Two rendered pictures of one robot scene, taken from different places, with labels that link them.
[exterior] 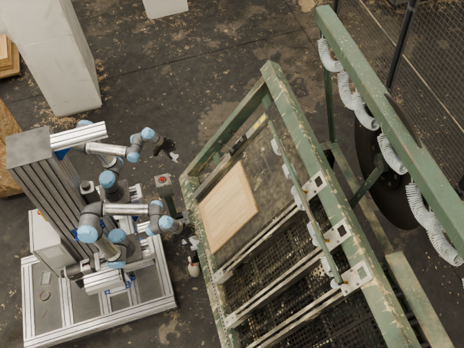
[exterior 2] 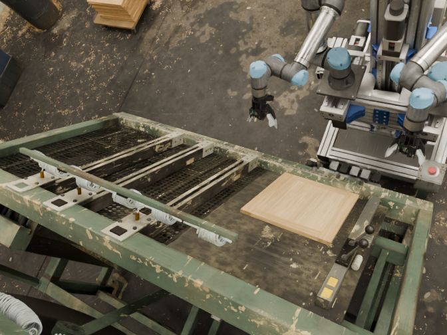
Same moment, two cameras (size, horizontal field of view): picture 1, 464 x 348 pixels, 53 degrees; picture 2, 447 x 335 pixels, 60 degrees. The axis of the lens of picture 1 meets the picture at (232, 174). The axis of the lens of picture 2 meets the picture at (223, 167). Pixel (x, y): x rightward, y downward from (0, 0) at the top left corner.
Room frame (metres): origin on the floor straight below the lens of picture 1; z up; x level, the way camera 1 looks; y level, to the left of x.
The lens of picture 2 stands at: (2.23, -0.24, 3.04)
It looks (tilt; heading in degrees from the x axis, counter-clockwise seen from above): 62 degrees down; 165
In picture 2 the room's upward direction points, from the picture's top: 44 degrees counter-clockwise
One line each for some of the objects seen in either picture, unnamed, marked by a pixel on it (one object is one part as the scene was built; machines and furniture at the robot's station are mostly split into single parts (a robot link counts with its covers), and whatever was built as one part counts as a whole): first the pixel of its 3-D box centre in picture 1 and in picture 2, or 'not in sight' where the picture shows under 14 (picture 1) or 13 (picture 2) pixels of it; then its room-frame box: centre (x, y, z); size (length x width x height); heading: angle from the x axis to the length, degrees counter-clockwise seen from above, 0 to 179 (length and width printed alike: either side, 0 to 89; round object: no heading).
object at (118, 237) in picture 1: (118, 239); (338, 62); (1.51, 0.82, 1.20); 0.13 x 0.12 x 0.14; 178
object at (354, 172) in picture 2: (186, 237); (344, 173); (1.74, 0.42, 0.69); 0.50 x 0.14 x 0.24; 10
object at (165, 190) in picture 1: (164, 186); (429, 176); (2.16, 0.57, 0.84); 0.12 x 0.12 x 0.18; 10
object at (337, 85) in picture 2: (123, 246); (340, 74); (1.52, 0.82, 1.09); 0.15 x 0.15 x 0.10
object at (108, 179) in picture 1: (108, 181); (442, 78); (2.01, 0.92, 1.20); 0.13 x 0.12 x 0.14; 166
